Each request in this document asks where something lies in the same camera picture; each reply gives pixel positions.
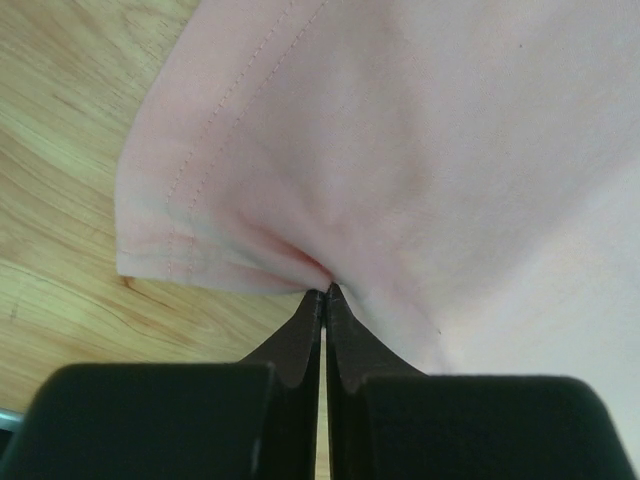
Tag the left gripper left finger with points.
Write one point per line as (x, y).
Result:
(251, 419)

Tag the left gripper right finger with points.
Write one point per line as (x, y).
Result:
(388, 420)

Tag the pink t-shirt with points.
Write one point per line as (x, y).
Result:
(468, 170)

